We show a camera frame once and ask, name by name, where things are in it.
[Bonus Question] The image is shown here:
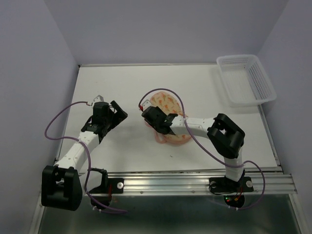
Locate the pink patterned laundry bag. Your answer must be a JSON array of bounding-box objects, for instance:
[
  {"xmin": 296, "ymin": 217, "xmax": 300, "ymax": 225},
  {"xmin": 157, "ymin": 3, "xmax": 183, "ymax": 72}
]
[{"xmin": 150, "ymin": 91, "xmax": 191, "ymax": 145}]

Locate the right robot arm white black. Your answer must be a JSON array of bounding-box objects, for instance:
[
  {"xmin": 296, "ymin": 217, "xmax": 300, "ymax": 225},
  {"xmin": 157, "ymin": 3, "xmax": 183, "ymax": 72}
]
[{"xmin": 140, "ymin": 104, "xmax": 245, "ymax": 190}]

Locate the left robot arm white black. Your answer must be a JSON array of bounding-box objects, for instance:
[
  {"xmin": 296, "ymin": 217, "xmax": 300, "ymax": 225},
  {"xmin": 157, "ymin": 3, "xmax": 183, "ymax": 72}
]
[{"xmin": 41, "ymin": 97, "xmax": 128, "ymax": 214}]

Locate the white plastic basket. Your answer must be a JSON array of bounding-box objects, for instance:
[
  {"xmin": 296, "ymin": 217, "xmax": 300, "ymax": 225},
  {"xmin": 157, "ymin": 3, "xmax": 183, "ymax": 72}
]
[{"xmin": 216, "ymin": 55, "xmax": 277, "ymax": 107}]

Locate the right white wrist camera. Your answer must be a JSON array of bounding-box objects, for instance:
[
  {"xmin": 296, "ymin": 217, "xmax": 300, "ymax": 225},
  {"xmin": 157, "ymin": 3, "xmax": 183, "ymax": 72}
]
[{"xmin": 140, "ymin": 99, "xmax": 152, "ymax": 112}]

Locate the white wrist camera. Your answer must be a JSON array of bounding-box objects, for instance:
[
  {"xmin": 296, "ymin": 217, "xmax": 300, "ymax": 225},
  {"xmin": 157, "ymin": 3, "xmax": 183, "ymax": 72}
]
[
  {"xmin": 93, "ymin": 95, "xmax": 104, "ymax": 103},
  {"xmin": 140, "ymin": 99, "xmax": 152, "ymax": 112}
]

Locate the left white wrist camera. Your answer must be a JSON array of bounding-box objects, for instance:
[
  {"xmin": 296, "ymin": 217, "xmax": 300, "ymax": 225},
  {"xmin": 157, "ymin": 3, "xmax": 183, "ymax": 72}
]
[{"xmin": 93, "ymin": 95, "xmax": 104, "ymax": 103}]

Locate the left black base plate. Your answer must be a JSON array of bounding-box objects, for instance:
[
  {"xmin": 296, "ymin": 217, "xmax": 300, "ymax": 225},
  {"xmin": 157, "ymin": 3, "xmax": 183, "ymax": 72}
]
[{"xmin": 87, "ymin": 177, "xmax": 124, "ymax": 195}]

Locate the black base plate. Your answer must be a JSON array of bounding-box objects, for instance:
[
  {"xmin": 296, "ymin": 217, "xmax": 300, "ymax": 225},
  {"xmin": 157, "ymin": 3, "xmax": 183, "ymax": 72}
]
[
  {"xmin": 87, "ymin": 177, "xmax": 124, "ymax": 195},
  {"xmin": 208, "ymin": 176, "xmax": 254, "ymax": 194}
]

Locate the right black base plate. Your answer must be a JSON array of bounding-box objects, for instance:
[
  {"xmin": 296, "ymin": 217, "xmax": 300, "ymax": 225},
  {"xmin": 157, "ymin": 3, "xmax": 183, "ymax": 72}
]
[{"xmin": 208, "ymin": 176, "xmax": 254, "ymax": 194}]

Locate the aluminium mounting rail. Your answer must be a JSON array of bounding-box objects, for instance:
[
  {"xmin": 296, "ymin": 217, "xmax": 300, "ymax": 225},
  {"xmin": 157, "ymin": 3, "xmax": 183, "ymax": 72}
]
[{"xmin": 108, "ymin": 171, "xmax": 297, "ymax": 196}]

